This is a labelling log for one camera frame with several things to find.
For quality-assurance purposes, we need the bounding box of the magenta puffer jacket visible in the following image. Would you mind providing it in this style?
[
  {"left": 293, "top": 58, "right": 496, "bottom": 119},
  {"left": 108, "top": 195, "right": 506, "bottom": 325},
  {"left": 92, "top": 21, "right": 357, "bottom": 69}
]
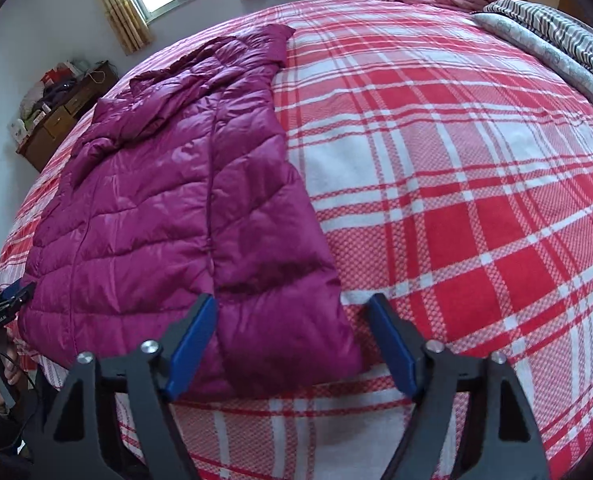
[{"left": 19, "top": 24, "right": 363, "bottom": 401}]

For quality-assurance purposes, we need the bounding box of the brown wooden desk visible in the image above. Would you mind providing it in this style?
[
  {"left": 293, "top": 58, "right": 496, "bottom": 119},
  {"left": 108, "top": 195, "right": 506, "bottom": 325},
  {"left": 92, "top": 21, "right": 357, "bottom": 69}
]
[{"left": 16, "top": 61, "right": 118, "bottom": 172}]

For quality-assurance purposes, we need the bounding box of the red plaid bed sheet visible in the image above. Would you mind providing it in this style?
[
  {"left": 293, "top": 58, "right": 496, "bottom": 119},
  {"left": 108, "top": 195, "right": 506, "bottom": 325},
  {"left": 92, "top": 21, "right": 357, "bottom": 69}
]
[{"left": 0, "top": 0, "right": 593, "bottom": 480}]

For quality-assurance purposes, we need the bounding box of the clutter pile on desk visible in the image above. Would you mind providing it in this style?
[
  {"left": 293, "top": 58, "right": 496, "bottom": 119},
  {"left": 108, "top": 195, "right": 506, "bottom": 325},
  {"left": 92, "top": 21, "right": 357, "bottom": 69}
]
[{"left": 8, "top": 58, "right": 92, "bottom": 146}]

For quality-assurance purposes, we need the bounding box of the left beige curtain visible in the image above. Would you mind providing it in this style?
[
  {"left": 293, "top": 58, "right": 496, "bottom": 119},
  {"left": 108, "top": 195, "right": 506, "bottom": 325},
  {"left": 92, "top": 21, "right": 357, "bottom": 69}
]
[{"left": 100, "top": 0, "right": 153, "bottom": 55}]

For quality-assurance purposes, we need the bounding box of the grey patterned pillow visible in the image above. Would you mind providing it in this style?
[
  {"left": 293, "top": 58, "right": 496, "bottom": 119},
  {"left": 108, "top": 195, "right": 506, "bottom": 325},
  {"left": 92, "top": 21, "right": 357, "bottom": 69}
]
[{"left": 472, "top": 13, "right": 593, "bottom": 105}]

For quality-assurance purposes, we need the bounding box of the striped pillow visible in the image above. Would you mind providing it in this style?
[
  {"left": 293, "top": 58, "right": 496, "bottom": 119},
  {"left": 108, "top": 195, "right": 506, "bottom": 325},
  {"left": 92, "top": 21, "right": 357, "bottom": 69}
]
[{"left": 483, "top": 0, "right": 593, "bottom": 75}]

